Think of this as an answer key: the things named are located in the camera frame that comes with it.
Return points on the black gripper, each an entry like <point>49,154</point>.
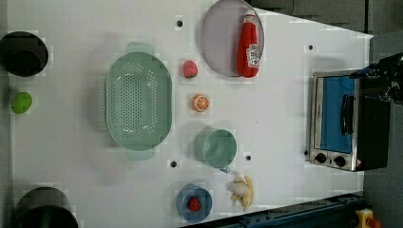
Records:
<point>382,80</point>

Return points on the red plush ketchup bottle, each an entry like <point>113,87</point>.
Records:
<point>248,48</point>

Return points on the grey round plate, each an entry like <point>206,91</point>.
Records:
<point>220,34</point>

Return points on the silver toaster oven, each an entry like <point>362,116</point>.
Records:
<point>349,130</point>

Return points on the yellow red emergency button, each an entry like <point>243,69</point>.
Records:
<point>366,219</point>

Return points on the peeled toy banana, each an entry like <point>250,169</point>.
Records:
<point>242,190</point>

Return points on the orange toy half slice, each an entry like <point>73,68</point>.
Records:
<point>200,103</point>

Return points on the red toy strawberry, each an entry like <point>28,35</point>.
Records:
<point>189,69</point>

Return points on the blue bowl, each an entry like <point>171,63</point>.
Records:
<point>194,191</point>

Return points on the small red strawberry in bowl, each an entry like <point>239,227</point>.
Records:
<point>194,205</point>

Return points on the green perforated colander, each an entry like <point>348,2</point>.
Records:
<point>138,101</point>

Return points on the black round base upper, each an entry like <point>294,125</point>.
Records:
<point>23,54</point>

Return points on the black round base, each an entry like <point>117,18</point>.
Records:
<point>44,207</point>
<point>23,54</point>

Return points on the green toy fruit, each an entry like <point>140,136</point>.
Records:
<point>21,103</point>

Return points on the black round base lower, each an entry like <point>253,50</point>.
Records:
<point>44,207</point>

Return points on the blue metal frame rail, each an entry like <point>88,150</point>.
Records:
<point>334,212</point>

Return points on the green cup with handle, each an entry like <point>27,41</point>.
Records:
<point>216,147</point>

